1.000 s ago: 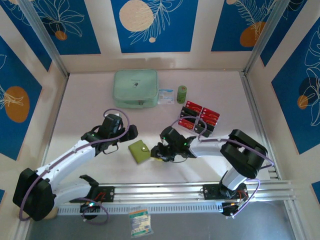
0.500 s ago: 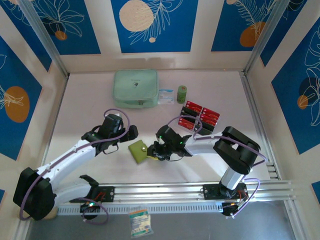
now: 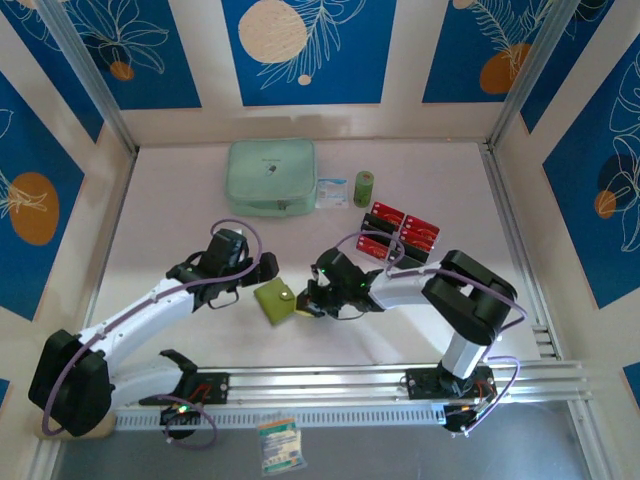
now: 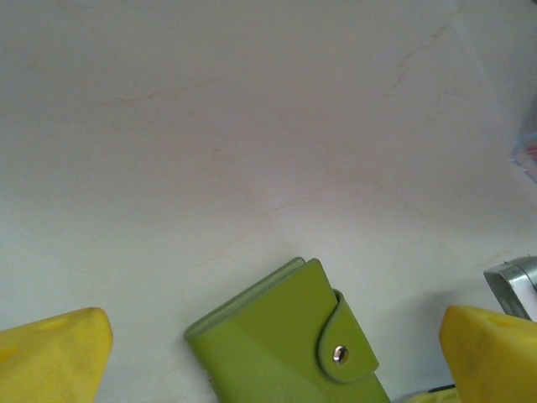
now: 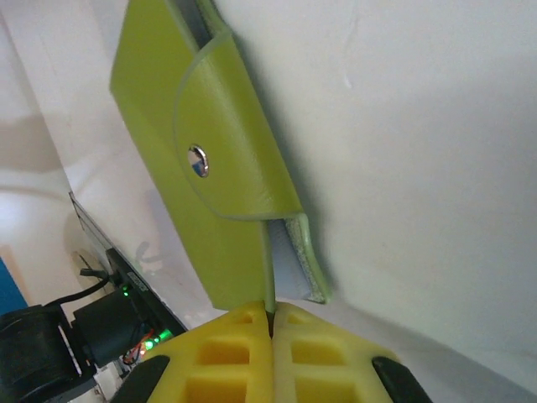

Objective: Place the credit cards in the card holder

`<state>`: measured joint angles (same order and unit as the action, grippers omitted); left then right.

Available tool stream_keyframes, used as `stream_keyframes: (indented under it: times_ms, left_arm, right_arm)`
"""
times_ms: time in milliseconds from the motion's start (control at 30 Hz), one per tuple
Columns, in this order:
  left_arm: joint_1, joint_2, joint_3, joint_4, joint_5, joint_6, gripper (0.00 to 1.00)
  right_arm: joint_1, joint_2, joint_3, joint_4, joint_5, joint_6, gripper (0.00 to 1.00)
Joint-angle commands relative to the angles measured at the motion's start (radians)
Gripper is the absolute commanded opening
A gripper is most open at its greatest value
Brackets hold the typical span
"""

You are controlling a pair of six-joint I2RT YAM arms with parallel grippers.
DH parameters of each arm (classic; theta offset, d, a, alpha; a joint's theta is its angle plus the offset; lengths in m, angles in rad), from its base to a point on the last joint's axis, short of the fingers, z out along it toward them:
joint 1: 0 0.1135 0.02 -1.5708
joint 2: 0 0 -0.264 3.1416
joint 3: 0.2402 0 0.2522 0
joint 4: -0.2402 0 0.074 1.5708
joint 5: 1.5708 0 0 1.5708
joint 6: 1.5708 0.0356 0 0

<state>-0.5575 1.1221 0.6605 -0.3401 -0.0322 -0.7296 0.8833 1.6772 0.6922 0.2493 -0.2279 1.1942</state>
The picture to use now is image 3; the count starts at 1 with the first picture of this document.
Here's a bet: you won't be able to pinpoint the olive green card holder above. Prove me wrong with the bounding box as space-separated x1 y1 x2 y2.
253 279 297 327

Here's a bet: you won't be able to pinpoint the red credit card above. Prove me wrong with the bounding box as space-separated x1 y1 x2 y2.
372 201 406 226
398 228 435 251
354 235 392 262
402 214 441 240

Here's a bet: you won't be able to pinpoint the black credit card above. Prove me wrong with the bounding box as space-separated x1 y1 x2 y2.
363 213 401 232
359 223 396 241
392 244 431 271

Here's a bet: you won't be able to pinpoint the red packets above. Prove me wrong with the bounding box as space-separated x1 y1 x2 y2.
352 199 444 272

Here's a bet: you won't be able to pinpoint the mint green zip pouch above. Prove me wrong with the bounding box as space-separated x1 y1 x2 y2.
223 138 320 219

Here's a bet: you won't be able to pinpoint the white blue sachet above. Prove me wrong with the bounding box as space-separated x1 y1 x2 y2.
315 177 350 210

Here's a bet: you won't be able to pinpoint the green cylinder can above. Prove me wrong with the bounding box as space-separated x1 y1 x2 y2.
353 170 376 209

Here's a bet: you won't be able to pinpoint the green orange plastic packet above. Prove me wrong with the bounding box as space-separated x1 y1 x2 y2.
256 418 307 476

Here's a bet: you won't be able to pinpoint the grey metal panel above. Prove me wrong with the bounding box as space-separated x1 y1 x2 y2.
49 427 591 480

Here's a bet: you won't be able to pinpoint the black connector module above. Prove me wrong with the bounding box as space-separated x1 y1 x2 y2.
443 403 481 436
158 403 202 442

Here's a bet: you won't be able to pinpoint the beige foam block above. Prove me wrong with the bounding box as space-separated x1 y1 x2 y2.
35 417 117 441

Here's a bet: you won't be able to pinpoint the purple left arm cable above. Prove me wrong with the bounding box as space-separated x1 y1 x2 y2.
42 218 266 454

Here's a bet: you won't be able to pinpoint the aluminium mounting rail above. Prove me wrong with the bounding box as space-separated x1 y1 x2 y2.
114 362 594 406

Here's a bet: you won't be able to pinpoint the white slotted cable duct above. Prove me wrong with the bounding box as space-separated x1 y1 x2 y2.
114 404 446 430

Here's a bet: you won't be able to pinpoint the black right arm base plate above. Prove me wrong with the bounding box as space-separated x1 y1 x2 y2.
405 366 496 401

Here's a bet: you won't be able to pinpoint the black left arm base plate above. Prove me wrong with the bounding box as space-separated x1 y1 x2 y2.
138 372 231 406

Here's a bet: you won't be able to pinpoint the aluminium side rail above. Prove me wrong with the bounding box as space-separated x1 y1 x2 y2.
74 149 139 371
482 144 564 361

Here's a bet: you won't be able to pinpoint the aluminium frame post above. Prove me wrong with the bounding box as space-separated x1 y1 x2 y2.
37 0 139 156
487 0 584 151

